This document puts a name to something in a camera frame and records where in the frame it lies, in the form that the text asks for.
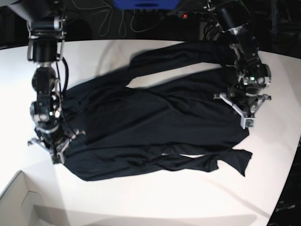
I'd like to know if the grey looped cable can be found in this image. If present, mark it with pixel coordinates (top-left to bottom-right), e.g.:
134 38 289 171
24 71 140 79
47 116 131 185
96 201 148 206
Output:
98 9 165 37

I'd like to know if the blue plastic bin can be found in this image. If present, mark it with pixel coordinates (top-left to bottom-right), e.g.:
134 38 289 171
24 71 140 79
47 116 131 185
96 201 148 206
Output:
113 0 180 10

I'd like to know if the white cardboard box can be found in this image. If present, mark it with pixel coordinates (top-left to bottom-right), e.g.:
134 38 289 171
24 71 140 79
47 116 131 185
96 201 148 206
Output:
0 171 42 226

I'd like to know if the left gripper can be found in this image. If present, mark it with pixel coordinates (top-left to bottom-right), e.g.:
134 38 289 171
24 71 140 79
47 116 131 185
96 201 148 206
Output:
213 91 272 119

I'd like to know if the dark navy t-shirt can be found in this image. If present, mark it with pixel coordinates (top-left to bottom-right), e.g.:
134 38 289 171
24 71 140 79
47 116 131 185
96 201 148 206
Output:
61 41 252 181

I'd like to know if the black power strip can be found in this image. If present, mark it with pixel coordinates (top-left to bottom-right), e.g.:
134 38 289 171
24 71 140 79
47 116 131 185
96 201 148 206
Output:
175 11 212 21

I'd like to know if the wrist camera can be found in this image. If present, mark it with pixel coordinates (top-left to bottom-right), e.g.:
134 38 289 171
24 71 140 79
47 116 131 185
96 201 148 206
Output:
52 153 65 164
240 116 255 129

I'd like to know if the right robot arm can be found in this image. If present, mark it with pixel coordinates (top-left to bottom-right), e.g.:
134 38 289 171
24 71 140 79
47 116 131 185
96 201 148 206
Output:
0 0 85 164

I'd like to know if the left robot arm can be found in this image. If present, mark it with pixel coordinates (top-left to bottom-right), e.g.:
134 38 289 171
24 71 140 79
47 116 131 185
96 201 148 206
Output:
205 0 271 119

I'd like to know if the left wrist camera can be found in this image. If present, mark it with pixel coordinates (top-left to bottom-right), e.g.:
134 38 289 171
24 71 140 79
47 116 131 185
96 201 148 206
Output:
240 116 255 129

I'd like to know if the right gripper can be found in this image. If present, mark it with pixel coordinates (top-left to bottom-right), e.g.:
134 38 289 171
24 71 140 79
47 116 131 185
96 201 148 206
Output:
27 128 86 158

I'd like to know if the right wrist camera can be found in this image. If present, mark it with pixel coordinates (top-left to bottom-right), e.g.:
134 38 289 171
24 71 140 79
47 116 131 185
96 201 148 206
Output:
52 153 65 164

